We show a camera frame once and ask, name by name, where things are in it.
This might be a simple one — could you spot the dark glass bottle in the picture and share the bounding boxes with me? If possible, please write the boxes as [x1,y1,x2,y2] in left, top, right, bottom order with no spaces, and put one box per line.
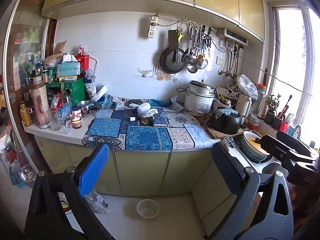
[146,114,157,126]

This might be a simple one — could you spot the clear plastic dome lid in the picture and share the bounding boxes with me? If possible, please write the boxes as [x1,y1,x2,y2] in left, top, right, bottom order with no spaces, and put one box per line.
[160,112,171,119]

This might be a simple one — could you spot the white plastic trash bucket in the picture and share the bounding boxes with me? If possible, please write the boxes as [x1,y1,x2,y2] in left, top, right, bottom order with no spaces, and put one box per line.
[136,199,160,219]

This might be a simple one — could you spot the clear plastic bag pile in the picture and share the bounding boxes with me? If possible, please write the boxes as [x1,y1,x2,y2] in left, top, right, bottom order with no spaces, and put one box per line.
[84,190,110,214]

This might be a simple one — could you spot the green bowl yellow lid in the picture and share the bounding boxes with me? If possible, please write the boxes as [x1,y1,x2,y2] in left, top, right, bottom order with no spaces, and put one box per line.
[240,131,270,163]

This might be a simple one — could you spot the black pot with cloth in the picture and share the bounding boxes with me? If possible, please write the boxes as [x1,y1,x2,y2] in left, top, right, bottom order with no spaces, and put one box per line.
[206,107,242,135]

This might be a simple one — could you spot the potted green plant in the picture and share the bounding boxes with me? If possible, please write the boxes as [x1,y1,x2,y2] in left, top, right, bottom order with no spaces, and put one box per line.
[264,94,281,125]

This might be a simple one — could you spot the patterned blue patchwork cloth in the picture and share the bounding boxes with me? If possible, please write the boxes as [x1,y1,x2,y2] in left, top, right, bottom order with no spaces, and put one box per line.
[82,94,218,151]

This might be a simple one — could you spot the white rice cooker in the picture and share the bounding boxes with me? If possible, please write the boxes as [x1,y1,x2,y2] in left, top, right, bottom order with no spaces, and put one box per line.
[184,80,215,116]

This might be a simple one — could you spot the white kettle with bag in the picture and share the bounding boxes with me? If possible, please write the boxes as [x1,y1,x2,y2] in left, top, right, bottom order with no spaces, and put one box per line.
[235,74,258,125]

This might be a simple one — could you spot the green metal box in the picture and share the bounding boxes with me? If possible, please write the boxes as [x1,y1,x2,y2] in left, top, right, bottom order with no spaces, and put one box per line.
[46,78,88,107]

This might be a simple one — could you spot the pink thermos flask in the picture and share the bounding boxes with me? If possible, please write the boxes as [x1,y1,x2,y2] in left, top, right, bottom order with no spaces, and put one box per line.
[29,76,50,129]

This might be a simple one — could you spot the red tin can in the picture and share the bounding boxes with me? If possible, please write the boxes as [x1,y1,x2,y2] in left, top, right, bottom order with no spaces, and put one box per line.
[75,44,89,71]

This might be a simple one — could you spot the black wok hanging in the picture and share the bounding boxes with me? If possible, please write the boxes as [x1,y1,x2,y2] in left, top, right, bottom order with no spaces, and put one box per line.
[159,48,185,74]

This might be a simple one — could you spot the upper yellow cabinets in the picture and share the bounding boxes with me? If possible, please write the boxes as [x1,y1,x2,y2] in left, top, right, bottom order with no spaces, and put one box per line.
[42,0,265,42]

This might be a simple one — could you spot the white power strip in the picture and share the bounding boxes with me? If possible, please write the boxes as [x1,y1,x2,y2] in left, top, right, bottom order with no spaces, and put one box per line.
[147,15,158,38]

